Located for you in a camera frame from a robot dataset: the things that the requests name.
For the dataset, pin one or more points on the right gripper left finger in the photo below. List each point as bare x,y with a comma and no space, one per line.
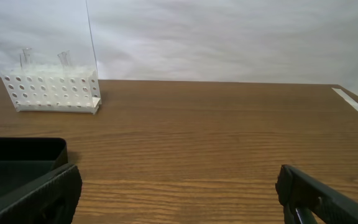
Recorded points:
36,199

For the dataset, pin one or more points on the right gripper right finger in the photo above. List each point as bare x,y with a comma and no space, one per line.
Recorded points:
337,208

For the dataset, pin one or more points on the clear test tube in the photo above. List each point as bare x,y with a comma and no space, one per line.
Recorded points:
22,61
61,59
27,56
67,58

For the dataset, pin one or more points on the black tray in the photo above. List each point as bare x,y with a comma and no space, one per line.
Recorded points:
11,174

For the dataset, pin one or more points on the white test tube rack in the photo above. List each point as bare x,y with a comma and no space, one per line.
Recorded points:
51,90

